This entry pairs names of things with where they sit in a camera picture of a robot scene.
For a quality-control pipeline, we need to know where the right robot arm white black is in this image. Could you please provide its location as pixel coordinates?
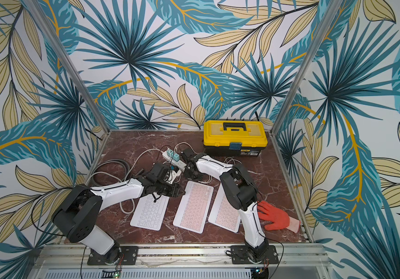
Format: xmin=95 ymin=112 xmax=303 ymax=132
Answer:
xmin=181 ymin=148 xmax=269 ymax=263

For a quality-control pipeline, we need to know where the pink keyboard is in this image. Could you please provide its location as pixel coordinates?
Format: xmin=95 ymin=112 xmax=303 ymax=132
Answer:
xmin=173 ymin=181 xmax=213 ymax=234
xmin=208 ymin=185 xmax=241 ymax=233

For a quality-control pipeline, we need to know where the white wireless keyboard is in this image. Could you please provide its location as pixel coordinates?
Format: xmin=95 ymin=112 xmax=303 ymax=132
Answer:
xmin=130 ymin=194 xmax=169 ymax=231

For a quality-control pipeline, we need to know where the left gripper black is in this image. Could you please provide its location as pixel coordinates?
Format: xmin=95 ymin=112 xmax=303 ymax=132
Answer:
xmin=155 ymin=180 xmax=187 ymax=198

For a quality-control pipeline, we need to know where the black coiled cable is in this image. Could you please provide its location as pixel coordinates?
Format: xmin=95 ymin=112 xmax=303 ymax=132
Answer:
xmin=91 ymin=159 xmax=144 ymax=191

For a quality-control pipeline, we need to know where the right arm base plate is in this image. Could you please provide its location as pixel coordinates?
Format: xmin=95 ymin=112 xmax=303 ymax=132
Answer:
xmin=225 ymin=245 xmax=281 ymax=265

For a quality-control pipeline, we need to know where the white usb cable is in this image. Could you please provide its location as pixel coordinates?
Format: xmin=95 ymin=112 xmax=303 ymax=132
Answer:
xmin=196 ymin=172 xmax=215 ymax=185
xmin=224 ymin=156 xmax=244 ymax=168

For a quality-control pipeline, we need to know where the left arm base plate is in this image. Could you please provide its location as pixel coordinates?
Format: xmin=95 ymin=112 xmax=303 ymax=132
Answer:
xmin=87 ymin=245 xmax=138 ymax=266

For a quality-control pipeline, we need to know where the pink keyboard middle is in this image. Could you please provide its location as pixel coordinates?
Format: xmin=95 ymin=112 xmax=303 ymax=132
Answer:
xmin=173 ymin=181 xmax=213 ymax=234

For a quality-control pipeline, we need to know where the teal usb charger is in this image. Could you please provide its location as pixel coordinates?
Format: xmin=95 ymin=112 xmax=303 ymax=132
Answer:
xmin=166 ymin=148 xmax=174 ymax=158
xmin=172 ymin=152 xmax=180 ymax=162

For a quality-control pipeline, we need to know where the white power strip cord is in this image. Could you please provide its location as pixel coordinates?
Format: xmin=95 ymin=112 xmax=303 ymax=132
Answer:
xmin=68 ymin=148 xmax=164 ymax=228

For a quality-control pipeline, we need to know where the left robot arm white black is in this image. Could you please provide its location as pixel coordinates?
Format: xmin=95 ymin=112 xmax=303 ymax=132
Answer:
xmin=52 ymin=163 xmax=185 ymax=259

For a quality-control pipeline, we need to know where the white power strip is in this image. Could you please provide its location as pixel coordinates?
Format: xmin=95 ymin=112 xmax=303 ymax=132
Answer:
xmin=162 ymin=150 xmax=186 ymax=172

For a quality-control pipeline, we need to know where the red work glove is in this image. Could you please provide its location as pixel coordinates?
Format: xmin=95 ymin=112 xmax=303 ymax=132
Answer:
xmin=257 ymin=201 xmax=301 ymax=233

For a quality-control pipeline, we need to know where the pink keyboard right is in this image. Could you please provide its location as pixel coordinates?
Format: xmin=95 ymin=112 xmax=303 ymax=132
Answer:
xmin=208 ymin=185 xmax=241 ymax=233

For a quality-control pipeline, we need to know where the yellow black toolbox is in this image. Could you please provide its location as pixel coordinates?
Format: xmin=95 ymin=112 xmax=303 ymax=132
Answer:
xmin=203 ymin=120 xmax=268 ymax=156

